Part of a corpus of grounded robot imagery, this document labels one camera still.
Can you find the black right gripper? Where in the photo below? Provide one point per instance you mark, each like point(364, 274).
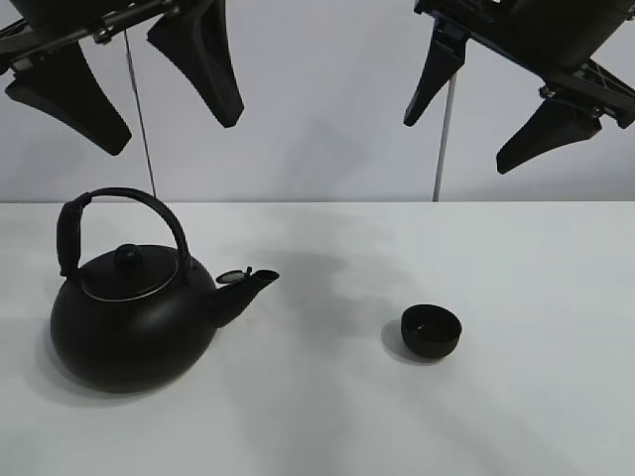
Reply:
point(554, 40)

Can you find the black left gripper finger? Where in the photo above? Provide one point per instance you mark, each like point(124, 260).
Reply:
point(192, 35)

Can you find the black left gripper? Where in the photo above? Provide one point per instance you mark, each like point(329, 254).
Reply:
point(61, 84)

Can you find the black teapot kettle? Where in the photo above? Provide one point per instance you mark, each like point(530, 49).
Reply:
point(137, 317)

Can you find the small black teacup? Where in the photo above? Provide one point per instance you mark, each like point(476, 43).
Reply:
point(430, 331)

